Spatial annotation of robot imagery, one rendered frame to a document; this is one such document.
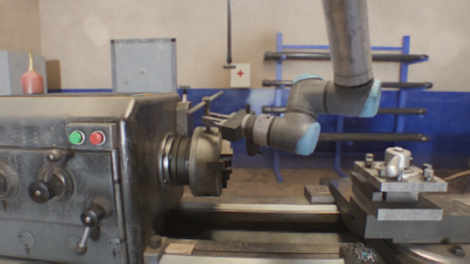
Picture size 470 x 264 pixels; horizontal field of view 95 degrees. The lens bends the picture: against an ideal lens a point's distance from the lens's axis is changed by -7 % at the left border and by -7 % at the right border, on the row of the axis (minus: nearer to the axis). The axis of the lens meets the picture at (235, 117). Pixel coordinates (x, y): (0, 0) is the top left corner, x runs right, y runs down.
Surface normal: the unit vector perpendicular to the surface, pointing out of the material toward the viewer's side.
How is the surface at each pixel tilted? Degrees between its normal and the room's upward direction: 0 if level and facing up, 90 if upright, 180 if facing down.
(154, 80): 90
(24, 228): 90
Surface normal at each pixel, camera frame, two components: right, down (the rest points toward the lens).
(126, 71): -0.04, 0.13
